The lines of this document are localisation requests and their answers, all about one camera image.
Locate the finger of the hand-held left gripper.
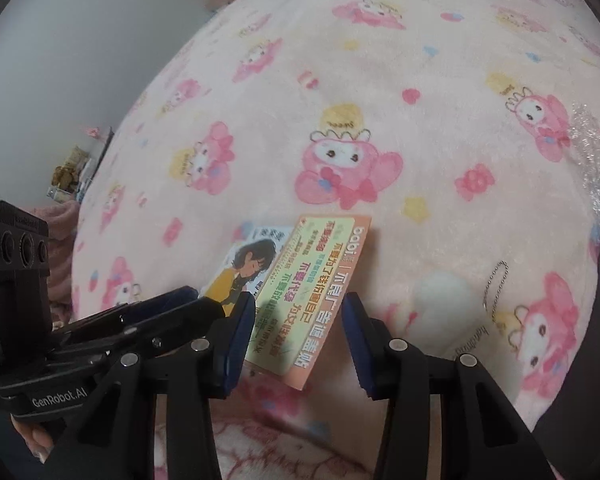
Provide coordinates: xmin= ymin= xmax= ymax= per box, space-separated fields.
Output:
xmin=52 ymin=299 xmax=226 ymax=361
xmin=72 ymin=285 xmax=201 ymax=336

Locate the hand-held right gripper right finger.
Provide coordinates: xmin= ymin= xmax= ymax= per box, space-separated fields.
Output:
xmin=342 ymin=291 xmax=551 ymax=480

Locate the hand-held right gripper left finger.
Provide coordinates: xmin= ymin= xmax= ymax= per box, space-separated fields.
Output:
xmin=45 ymin=291 xmax=258 ymax=480

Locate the illustrated figure card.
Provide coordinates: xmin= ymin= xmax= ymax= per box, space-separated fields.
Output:
xmin=200 ymin=224 xmax=295 ymax=318

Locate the orange green printed card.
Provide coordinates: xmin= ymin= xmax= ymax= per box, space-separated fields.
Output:
xmin=244 ymin=214 xmax=372 ymax=392

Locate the person's left hand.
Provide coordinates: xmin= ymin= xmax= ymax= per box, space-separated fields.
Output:
xmin=10 ymin=412 xmax=57 ymax=464

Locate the pink fluffy cloth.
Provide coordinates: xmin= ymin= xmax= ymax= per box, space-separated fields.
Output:
xmin=45 ymin=199 xmax=83 ymax=321

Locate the white plush toy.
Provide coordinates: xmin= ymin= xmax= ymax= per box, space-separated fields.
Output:
xmin=412 ymin=259 xmax=510 ymax=326

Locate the pink cartoon printed blanket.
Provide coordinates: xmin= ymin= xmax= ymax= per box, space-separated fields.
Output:
xmin=45 ymin=0 xmax=600 ymax=480

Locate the clear bubble wrap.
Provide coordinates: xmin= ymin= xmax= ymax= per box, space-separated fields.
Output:
xmin=567 ymin=102 xmax=600 ymax=221

